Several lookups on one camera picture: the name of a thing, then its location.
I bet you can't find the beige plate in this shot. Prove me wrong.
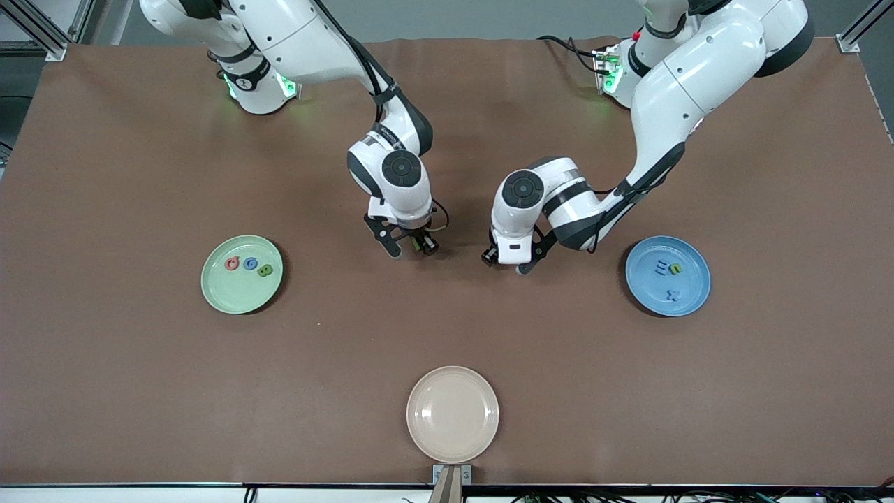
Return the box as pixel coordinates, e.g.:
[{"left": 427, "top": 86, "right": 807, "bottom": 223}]
[{"left": 406, "top": 365, "right": 501, "bottom": 465}]

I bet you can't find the blue plate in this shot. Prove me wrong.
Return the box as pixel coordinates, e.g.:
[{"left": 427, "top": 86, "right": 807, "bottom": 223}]
[{"left": 624, "top": 235, "right": 712, "bottom": 318}]

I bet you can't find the light green plate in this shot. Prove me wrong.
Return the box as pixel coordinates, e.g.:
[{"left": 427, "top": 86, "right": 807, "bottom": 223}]
[{"left": 200, "top": 234, "right": 284, "bottom": 315}]

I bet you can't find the brown table mat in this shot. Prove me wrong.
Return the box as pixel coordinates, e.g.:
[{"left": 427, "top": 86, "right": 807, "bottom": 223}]
[{"left": 0, "top": 36, "right": 894, "bottom": 487}]

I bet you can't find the black left arm base cable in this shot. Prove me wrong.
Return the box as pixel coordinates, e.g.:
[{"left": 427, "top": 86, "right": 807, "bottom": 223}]
[{"left": 536, "top": 34, "right": 603, "bottom": 74}]

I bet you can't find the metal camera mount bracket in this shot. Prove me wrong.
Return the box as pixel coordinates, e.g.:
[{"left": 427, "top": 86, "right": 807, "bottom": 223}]
[{"left": 428, "top": 464, "right": 473, "bottom": 503}]

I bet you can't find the aluminium frame post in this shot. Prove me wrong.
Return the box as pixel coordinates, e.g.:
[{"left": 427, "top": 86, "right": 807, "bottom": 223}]
[
  {"left": 0, "top": 0, "right": 95, "bottom": 62},
  {"left": 837, "top": 0, "right": 894, "bottom": 54}
]

